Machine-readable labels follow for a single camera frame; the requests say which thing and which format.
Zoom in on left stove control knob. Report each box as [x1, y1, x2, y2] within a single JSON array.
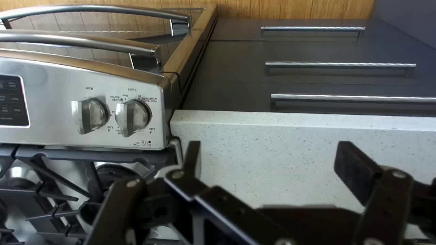
[[71, 98, 109, 135]]

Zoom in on stove control knob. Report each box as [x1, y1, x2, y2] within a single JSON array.
[[71, 98, 109, 135], [114, 100, 151, 138]]

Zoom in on stainless steel gas stove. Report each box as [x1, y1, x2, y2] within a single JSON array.
[[0, 3, 216, 245]]

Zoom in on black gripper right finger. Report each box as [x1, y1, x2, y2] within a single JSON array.
[[334, 142, 436, 245]]

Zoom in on dark grey drawer cabinet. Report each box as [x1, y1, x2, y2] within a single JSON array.
[[182, 20, 436, 118]]

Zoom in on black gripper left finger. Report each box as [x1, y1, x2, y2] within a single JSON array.
[[84, 142, 200, 245]]

